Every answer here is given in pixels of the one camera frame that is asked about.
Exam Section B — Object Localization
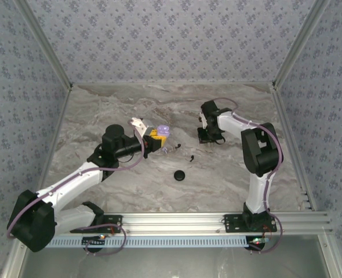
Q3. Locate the purple earbud charging case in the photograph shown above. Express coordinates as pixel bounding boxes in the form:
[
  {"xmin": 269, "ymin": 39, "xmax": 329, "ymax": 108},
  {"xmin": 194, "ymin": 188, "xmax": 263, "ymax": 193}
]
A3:
[{"xmin": 157, "ymin": 124, "xmax": 171, "ymax": 139}]

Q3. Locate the small LED circuit board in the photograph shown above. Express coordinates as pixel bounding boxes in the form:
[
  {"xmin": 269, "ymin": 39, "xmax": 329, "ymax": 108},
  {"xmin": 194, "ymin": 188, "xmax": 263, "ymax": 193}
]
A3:
[
  {"xmin": 82, "ymin": 235, "xmax": 107, "ymax": 247},
  {"xmin": 246, "ymin": 236, "xmax": 273, "ymax": 250}
]

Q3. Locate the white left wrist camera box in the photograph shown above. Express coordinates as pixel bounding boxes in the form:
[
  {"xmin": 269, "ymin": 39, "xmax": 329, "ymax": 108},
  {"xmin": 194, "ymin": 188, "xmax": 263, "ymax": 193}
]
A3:
[{"xmin": 129, "ymin": 116, "xmax": 149, "ymax": 140}]

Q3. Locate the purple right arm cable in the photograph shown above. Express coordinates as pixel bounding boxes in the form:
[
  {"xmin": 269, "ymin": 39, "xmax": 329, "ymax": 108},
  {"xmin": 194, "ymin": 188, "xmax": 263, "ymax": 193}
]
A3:
[{"xmin": 213, "ymin": 97, "xmax": 285, "ymax": 255}]

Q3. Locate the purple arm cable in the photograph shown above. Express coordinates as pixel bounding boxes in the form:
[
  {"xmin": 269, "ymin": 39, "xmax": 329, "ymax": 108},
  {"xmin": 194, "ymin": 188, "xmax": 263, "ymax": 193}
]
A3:
[
  {"xmin": 213, "ymin": 97, "xmax": 285, "ymax": 255},
  {"xmin": 7, "ymin": 120, "xmax": 146, "ymax": 257}
]

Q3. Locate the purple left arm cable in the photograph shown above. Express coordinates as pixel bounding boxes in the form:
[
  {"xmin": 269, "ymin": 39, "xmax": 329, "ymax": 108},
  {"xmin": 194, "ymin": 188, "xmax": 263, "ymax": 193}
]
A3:
[{"xmin": 7, "ymin": 120, "xmax": 146, "ymax": 257}]

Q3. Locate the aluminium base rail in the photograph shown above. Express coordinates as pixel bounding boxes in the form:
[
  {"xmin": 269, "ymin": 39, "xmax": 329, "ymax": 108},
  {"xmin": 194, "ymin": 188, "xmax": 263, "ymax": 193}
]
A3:
[{"xmin": 69, "ymin": 212, "xmax": 333, "ymax": 235}]

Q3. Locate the aluminium table side rail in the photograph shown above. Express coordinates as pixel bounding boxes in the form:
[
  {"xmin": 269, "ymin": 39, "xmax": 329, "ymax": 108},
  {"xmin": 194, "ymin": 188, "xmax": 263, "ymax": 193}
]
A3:
[{"xmin": 270, "ymin": 82, "xmax": 318, "ymax": 211}]

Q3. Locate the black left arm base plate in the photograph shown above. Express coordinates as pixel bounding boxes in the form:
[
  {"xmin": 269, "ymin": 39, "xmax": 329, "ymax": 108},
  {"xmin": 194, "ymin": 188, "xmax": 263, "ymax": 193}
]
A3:
[{"xmin": 69, "ymin": 214, "xmax": 123, "ymax": 234}]

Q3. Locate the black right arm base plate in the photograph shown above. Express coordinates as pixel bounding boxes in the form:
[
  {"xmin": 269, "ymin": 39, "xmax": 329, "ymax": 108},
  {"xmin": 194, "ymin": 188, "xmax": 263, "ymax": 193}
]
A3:
[{"xmin": 223, "ymin": 214, "xmax": 278, "ymax": 234}]

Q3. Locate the white slotted cable duct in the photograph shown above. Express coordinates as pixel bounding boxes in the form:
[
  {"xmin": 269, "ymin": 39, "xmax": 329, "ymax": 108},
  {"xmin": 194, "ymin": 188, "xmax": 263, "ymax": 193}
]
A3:
[{"xmin": 40, "ymin": 235, "xmax": 252, "ymax": 248}]

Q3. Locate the aluminium frame post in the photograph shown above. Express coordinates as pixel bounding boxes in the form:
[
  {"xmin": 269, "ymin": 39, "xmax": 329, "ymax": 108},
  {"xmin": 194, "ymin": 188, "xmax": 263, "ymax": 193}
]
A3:
[
  {"xmin": 271, "ymin": 0, "xmax": 333, "ymax": 89},
  {"xmin": 14, "ymin": 0, "xmax": 74, "ymax": 90}
]

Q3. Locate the aluminium frame leg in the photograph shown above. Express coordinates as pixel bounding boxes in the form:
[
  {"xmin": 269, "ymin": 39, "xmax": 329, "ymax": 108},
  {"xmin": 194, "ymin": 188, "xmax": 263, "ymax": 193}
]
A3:
[
  {"xmin": 317, "ymin": 233, "xmax": 342, "ymax": 278},
  {"xmin": 1, "ymin": 240, "xmax": 28, "ymax": 278}
]

